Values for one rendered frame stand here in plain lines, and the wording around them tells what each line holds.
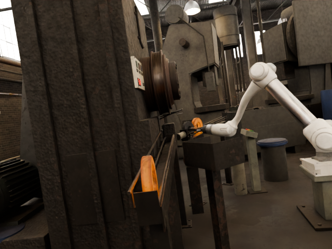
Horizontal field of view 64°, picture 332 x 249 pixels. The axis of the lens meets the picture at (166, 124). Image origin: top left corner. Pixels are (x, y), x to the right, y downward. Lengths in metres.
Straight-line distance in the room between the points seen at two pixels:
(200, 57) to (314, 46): 1.95
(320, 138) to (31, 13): 1.84
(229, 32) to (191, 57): 6.23
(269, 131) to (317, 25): 2.16
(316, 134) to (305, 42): 3.47
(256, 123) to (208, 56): 1.40
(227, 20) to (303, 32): 5.99
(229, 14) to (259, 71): 9.13
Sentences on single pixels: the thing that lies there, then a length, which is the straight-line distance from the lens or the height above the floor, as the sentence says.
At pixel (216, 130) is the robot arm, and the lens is 2.25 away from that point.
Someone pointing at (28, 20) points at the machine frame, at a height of 1.52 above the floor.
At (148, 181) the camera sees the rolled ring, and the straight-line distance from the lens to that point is 0.84.
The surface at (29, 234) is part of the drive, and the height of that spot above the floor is 0.25.
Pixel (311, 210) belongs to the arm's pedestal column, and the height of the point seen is 0.02.
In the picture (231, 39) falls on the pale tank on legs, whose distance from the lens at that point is 10.77.
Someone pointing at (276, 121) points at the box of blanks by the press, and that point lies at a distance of 4.27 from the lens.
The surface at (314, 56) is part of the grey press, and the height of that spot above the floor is 1.46.
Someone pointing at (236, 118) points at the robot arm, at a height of 0.76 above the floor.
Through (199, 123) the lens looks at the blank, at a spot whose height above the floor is 0.74.
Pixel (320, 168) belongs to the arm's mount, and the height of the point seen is 0.40.
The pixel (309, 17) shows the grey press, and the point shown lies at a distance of 5.38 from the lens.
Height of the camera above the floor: 0.91
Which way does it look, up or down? 3 degrees down
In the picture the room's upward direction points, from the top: 8 degrees counter-clockwise
